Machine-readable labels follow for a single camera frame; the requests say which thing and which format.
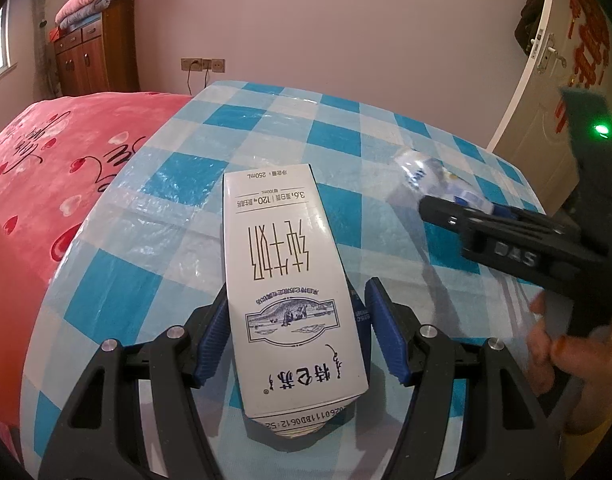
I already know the white door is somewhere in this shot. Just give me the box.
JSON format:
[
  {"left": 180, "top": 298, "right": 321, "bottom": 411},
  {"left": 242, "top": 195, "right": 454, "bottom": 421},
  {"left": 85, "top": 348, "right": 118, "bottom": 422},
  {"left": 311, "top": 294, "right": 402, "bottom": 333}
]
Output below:
[{"left": 485, "top": 0, "right": 612, "bottom": 222}]

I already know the red door decoration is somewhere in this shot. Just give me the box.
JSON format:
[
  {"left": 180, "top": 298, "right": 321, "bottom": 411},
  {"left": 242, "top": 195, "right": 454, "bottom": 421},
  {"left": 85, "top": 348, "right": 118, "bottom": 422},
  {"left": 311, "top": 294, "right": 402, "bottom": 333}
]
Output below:
[{"left": 552, "top": 0, "right": 612, "bottom": 137}]

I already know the person's right hand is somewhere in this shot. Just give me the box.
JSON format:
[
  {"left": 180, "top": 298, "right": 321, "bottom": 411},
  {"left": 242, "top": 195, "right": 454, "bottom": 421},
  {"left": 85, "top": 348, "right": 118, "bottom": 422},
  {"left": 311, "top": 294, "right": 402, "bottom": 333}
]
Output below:
[{"left": 526, "top": 290, "right": 612, "bottom": 435}]

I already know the wall socket strip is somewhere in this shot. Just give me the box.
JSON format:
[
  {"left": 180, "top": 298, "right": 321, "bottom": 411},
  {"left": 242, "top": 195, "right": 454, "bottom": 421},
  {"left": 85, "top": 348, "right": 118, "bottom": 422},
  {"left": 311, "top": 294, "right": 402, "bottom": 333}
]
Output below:
[{"left": 180, "top": 57, "right": 226, "bottom": 74}]

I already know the brown wooden cabinet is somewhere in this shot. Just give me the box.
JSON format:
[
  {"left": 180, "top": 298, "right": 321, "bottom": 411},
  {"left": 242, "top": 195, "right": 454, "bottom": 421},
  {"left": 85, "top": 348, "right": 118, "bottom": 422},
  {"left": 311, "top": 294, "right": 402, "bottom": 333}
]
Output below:
[{"left": 52, "top": 6, "right": 140, "bottom": 99}]

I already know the blue checked tablecloth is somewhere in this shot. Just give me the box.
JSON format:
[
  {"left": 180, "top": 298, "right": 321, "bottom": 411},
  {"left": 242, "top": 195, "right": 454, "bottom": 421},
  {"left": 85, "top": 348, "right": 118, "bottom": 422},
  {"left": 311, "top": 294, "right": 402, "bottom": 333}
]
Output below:
[{"left": 22, "top": 78, "right": 548, "bottom": 480}]

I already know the metal door handle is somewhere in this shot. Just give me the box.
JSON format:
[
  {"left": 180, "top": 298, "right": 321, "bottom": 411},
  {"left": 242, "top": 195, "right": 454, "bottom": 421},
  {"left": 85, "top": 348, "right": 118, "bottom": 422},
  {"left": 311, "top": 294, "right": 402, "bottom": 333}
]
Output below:
[{"left": 535, "top": 34, "right": 568, "bottom": 74}]

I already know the black power cable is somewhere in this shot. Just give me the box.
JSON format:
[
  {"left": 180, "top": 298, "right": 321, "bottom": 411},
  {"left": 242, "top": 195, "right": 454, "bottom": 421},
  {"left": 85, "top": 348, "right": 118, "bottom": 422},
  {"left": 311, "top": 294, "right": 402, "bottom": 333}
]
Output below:
[{"left": 185, "top": 69, "right": 210, "bottom": 97}]

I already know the grey net curtain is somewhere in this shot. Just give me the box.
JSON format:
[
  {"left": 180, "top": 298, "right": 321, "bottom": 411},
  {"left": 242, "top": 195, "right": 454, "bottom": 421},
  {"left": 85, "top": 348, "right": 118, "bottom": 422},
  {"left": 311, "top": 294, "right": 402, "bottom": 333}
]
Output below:
[{"left": 28, "top": 0, "right": 55, "bottom": 97}]

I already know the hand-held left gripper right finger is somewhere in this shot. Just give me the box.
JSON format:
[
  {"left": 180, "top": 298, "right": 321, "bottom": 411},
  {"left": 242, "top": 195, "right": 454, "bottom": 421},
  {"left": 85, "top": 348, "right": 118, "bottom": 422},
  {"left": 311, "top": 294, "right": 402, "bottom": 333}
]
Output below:
[{"left": 363, "top": 277, "right": 567, "bottom": 480}]

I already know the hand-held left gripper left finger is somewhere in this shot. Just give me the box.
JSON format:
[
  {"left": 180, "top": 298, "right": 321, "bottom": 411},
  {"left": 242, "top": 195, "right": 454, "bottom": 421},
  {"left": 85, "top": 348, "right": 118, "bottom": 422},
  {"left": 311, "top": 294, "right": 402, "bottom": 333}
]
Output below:
[{"left": 38, "top": 290, "right": 232, "bottom": 480}]

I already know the dark hanging bag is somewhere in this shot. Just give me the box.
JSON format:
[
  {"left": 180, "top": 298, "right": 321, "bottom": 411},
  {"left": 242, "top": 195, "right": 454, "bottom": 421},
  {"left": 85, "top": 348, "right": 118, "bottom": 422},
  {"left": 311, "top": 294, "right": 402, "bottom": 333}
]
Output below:
[{"left": 520, "top": 0, "right": 550, "bottom": 57}]

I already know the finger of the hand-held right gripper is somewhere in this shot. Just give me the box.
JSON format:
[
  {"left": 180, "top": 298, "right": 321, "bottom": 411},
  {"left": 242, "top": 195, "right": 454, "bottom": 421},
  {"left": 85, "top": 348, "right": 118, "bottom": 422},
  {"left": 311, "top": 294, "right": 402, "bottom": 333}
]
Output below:
[
  {"left": 417, "top": 194, "right": 498, "bottom": 252},
  {"left": 487, "top": 203, "right": 583, "bottom": 237}
]

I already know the pink printed bedspread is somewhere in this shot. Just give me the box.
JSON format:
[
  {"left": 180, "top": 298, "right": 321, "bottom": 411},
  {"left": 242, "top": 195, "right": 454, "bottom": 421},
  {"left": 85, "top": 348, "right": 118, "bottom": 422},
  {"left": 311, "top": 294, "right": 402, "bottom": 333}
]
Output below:
[{"left": 0, "top": 90, "right": 193, "bottom": 432}]

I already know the white milk carton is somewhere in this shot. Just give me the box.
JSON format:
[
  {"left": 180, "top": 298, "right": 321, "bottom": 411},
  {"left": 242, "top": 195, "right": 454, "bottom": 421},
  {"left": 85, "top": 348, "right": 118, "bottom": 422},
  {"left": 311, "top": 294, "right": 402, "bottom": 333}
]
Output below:
[{"left": 221, "top": 163, "right": 371, "bottom": 439}]

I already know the white plastic bottle blue label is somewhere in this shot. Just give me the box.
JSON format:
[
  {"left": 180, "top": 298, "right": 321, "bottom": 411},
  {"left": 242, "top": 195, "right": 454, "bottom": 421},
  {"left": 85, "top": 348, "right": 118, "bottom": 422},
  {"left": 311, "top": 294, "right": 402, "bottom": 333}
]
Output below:
[{"left": 393, "top": 148, "right": 508, "bottom": 217}]

